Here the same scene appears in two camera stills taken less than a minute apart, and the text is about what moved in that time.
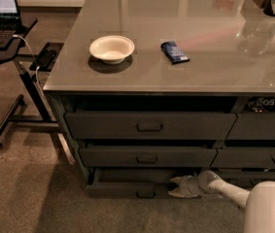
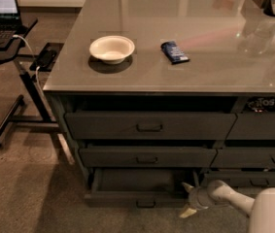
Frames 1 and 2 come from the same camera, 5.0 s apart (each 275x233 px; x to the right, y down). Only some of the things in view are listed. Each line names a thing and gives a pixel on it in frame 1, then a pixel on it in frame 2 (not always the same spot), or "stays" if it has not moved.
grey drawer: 261,125 stays
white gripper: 192,187 → 197,198
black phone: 46,60 stays
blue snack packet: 173,52 stays
